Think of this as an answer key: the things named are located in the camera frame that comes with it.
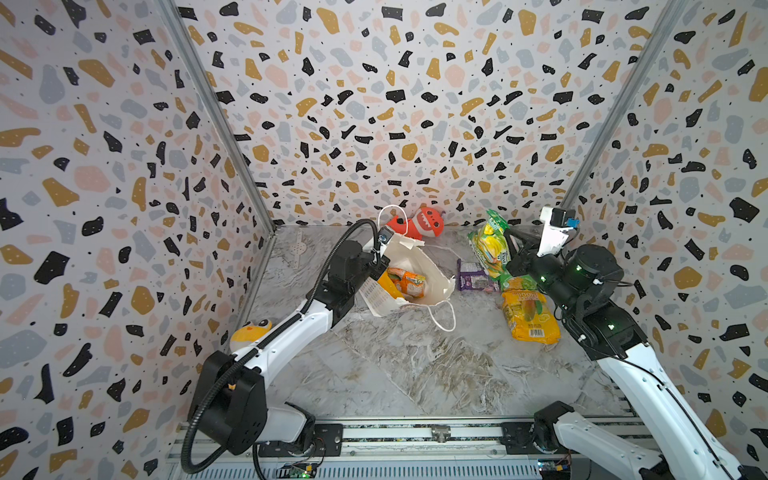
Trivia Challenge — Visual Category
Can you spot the green Fox's candy packet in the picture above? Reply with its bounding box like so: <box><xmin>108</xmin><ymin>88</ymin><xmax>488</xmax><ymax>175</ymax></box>
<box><xmin>468</xmin><ymin>209</ymin><xmax>511</xmax><ymax>283</ymax></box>

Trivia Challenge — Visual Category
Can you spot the yellow chips packet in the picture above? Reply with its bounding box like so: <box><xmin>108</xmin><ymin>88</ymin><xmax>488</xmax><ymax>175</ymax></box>
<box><xmin>502</xmin><ymin>290</ymin><xmax>561</xmax><ymax>345</ymax></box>

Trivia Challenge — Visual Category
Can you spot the white printed paper bag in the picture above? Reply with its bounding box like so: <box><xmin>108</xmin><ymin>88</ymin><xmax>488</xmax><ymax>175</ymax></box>
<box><xmin>360</xmin><ymin>207</ymin><xmax>457</xmax><ymax>333</ymax></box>

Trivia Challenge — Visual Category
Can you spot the orange snack stick packet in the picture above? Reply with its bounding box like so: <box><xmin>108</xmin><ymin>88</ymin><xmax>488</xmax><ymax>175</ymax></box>
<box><xmin>387</xmin><ymin>267</ymin><xmax>427</xmax><ymax>299</ymax></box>

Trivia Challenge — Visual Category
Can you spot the purple snack packet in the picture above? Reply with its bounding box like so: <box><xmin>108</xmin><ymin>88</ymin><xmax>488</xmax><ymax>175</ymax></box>
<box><xmin>455</xmin><ymin>259</ymin><xmax>499</xmax><ymax>293</ymax></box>

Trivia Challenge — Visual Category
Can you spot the green snack packet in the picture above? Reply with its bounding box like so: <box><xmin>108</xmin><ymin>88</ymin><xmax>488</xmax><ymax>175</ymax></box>
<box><xmin>499</xmin><ymin>275</ymin><xmax>537</xmax><ymax>292</ymax></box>

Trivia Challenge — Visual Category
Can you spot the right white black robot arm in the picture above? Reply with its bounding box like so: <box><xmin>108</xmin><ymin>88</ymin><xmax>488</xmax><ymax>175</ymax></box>
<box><xmin>504</xmin><ymin>227</ymin><xmax>766</xmax><ymax>479</ymax></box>

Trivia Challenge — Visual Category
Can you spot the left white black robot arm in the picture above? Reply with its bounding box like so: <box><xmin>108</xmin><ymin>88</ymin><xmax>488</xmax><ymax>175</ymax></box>
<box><xmin>180</xmin><ymin>233</ymin><xmax>389</xmax><ymax>473</ymax></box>

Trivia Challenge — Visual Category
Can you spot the yellow snack bar packet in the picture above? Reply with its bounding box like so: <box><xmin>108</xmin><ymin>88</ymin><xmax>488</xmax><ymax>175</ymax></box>
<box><xmin>377</xmin><ymin>273</ymin><xmax>404</xmax><ymax>299</ymax></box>

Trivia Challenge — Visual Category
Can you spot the red shark plush toy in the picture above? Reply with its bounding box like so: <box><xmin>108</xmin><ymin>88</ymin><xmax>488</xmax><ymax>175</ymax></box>
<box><xmin>387</xmin><ymin>207</ymin><xmax>445</xmax><ymax>240</ymax></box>

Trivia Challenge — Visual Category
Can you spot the yellow plush toy red dress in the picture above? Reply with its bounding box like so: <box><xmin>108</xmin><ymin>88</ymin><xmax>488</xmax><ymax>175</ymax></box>
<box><xmin>231</xmin><ymin>319</ymin><xmax>273</xmax><ymax>344</ymax></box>

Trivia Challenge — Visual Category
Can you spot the green circuit board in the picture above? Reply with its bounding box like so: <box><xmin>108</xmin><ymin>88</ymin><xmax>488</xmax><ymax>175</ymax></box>
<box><xmin>276</xmin><ymin>463</ymin><xmax>318</xmax><ymax>479</ymax></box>

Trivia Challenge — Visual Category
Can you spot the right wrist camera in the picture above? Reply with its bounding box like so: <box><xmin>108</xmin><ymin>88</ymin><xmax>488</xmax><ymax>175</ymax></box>
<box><xmin>537</xmin><ymin>207</ymin><xmax>580</xmax><ymax>257</ymax></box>

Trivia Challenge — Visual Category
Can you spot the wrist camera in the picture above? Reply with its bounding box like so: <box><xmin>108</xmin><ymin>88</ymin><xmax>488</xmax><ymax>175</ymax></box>
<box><xmin>372</xmin><ymin>227</ymin><xmax>394</xmax><ymax>258</ymax></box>
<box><xmin>537</xmin><ymin>207</ymin><xmax>580</xmax><ymax>257</ymax></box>

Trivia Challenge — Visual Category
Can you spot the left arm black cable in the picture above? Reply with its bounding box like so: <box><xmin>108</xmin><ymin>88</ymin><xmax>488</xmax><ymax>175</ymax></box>
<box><xmin>181</xmin><ymin>218</ymin><xmax>380</xmax><ymax>475</ymax></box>

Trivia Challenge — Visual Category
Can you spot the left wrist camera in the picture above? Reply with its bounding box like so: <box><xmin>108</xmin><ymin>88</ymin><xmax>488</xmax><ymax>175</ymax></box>
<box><xmin>372</xmin><ymin>227</ymin><xmax>394</xmax><ymax>258</ymax></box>

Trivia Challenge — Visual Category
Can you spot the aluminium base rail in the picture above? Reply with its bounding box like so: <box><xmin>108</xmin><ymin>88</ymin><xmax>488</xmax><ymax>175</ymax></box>
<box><xmin>164</xmin><ymin>416</ymin><xmax>682</xmax><ymax>480</ymax></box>

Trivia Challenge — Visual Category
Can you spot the right corner aluminium post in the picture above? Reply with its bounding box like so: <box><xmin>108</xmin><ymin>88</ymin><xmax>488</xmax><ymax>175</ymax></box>
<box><xmin>559</xmin><ymin>0</ymin><xmax>689</xmax><ymax>209</ymax></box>

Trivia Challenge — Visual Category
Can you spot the corner aluminium post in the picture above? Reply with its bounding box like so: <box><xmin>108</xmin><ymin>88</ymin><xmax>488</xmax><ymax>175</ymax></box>
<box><xmin>559</xmin><ymin>0</ymin><xmax>689</xmax><ymax>209</ymax></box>
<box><xmin>156</xmin><ymin>0</ymin><xmax>276</xmax><ymax>236</ymax></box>

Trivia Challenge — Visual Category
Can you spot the left corner aluminium post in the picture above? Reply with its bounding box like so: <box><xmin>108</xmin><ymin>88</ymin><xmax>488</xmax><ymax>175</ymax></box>
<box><xmin>156</xmin><ymin>0</ymin><xmax>276</xmax><ymax>236</ymax></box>

